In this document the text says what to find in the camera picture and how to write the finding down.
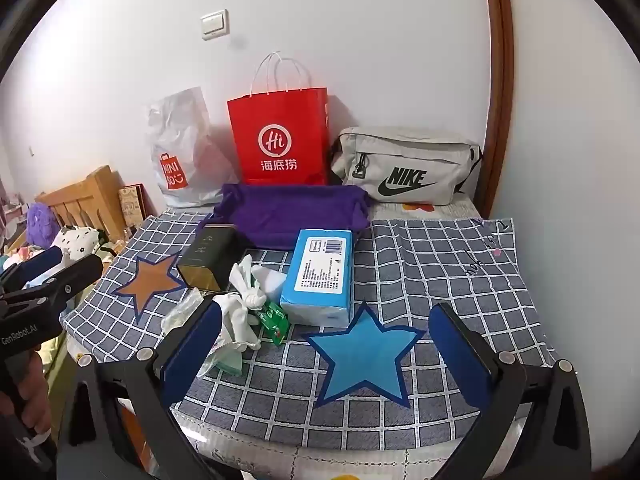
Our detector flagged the white glove with green cuff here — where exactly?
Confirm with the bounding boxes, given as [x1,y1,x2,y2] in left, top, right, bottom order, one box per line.
[198,255,268,377]

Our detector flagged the green snack packet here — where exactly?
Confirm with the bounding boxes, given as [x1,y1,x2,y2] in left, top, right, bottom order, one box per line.
[253,300,290,346]

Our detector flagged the person's left hand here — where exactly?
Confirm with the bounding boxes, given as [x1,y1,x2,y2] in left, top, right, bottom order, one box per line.
[17,350,52,434]

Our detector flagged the white spotted plush toy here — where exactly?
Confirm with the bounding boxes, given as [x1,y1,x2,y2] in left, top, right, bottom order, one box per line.
[52,226,100,263]

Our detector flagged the purple plush toy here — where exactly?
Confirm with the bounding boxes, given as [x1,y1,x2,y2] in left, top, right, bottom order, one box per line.
[26,203,60,249]

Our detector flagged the brown felt star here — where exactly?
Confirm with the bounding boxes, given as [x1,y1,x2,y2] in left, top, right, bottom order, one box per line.
[114,252,186,321]

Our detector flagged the grey checked tablecloth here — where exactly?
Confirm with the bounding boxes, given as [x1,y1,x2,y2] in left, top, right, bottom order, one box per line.
[63,210,551,451]

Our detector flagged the dark green tea tin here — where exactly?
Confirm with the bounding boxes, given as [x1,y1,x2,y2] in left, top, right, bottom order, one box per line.
[177,224,244,292]

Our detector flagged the blue felt star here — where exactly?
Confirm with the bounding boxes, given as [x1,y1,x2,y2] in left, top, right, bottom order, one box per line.
[303,304,425,408]

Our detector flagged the wooden headboard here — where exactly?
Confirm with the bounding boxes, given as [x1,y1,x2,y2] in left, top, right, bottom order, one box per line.
[35,165,126,242]

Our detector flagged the blue tissue pack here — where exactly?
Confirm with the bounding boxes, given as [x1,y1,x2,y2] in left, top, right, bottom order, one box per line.
[280,229,354,328]

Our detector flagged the brown patterned gift box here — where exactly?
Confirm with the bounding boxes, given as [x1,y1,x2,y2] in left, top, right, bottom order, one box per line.
[117,183,148,229]

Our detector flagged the purple fleece towel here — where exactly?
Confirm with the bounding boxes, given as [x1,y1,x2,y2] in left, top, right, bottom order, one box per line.
[198,183,371,250]

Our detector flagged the white Miniso plastic bag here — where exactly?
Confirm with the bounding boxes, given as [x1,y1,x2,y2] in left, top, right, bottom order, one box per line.
[145,87,238,208]

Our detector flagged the grey Nike waist bag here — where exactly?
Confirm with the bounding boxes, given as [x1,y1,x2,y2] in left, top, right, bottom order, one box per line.
[331,127,482,206]

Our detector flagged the red paper shopping bag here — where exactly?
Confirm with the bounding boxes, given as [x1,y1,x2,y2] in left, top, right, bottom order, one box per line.
[227,84,329,185]

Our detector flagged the white wall light switch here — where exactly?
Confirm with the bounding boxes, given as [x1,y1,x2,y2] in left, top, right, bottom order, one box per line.
[200,9,229,40]

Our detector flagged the brown wooden door frame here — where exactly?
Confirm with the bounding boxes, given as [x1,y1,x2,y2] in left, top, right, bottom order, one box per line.
[474,0,515,218]

